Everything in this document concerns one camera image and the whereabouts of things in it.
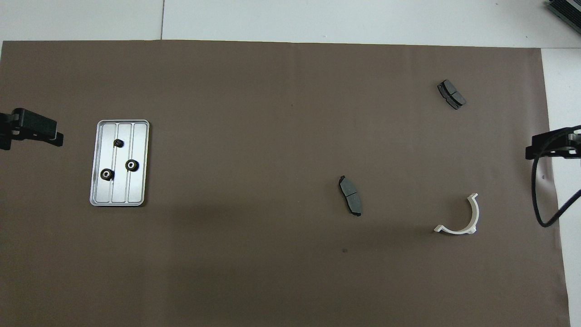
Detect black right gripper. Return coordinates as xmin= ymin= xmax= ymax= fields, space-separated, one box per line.
xmin=526 ymin=127 xmax=581 ymax=160

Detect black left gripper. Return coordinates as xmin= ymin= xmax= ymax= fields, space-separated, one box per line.
xmin=0 ymin=108 xmax=64 ymax=151

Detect silver metal tray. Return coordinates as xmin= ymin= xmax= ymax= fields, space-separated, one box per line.
xmin=89 ymin=119 xmax=150 ymax=207

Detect short grey brake pad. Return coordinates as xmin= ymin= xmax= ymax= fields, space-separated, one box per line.
xmin=437 ymin=79 xmax=467 ymax=110

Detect grey ribbed device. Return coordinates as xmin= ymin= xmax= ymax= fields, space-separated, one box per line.
xmin=545 ymin=0 xmax=581 ymax=29

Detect long grey brake pad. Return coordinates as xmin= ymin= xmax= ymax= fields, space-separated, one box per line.
xmin=338 ymin=175 xmax=363 ymax=217

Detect brown table mat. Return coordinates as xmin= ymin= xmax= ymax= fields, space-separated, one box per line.
xmin=0 ymin=40 xmax=571 ymax=327

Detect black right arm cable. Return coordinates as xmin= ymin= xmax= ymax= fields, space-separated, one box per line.
xmin=533 ymin=125 xmax=581 ymax=228

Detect white curved plastic bracket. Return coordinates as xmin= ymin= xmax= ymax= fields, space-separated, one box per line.
xmin=433 ymin=193 xmax=480 ymax=235

